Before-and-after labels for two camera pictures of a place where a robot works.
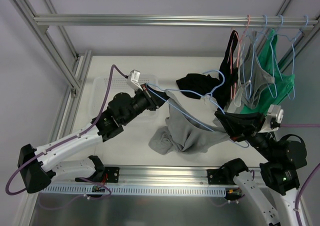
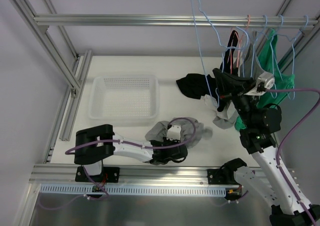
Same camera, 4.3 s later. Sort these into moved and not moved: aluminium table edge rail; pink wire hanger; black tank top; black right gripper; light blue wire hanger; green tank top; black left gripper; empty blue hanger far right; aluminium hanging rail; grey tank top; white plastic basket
Moved: black right gripper; light blue wire hanger; grey tank top; black left gripper
Not moved: white plastic basket; green tank top; aluminium hanging rail; black tank top; aluminium table edge rail; pink wire hanger; empty blue hanger far right
